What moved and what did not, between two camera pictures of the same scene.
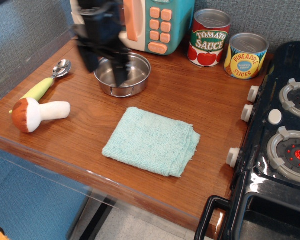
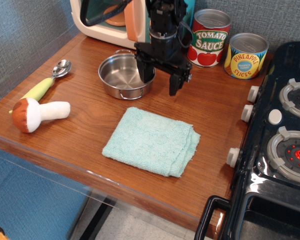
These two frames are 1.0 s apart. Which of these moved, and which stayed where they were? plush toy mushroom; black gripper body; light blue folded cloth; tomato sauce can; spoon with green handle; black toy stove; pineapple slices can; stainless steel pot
Moved: black gripper body; stainless steel pot
Stayed: plush toy mushroom; spoon with green handle; light blue folded cloth; pineapple slices can; black toy stove; tomato sauce can
